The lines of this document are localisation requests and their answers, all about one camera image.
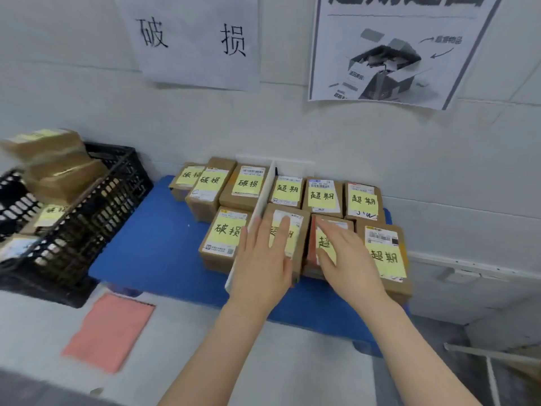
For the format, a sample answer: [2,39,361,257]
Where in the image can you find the person's right hand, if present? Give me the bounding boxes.
[315,217,392,312]

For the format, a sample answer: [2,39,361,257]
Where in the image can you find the person's left hand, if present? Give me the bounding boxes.
[228,215,296,318]

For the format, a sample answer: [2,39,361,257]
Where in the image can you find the cardboard parcel with red side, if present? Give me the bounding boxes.
[303,213,356,281]

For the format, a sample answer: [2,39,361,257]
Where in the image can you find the cardboard parcel with white label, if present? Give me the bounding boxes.
[261,203,312,288]

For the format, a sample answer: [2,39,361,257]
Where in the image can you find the person's left forearm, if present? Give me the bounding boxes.
[158,297,277,406]

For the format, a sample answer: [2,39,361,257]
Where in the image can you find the person's right forearm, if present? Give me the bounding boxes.
[351,298,483,406]

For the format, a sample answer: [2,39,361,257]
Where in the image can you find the white divider strip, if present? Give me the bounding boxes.
[224,155,316,297]

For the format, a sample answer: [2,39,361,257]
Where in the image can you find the group of yellow-note cardboard boxes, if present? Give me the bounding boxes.
[169,156,413,307]

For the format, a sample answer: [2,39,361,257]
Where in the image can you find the blue mat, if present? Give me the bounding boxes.
[88,175,410,356]

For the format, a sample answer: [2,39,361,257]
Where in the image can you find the printed box picture poster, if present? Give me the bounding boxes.
[307,0,506,111]

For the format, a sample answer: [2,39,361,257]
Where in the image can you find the pink paper sheet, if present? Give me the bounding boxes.
[61,292,156,374]

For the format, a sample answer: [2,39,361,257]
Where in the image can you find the black plastic crate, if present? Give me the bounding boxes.
[0,141,154,309]

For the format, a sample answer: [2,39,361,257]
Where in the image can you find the handwritten white paper sign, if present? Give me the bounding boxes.
[113,0,261,92]

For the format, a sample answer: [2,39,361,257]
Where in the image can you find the brown cardboard box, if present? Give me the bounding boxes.
[19,203,70,236]
[23,158,110,204]
[0,129,90,166]

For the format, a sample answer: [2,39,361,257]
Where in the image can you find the white wall cable duct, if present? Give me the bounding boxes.
[407,250,541,285]

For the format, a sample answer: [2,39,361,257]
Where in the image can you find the white metal frame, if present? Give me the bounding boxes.
[443,341,541,406]

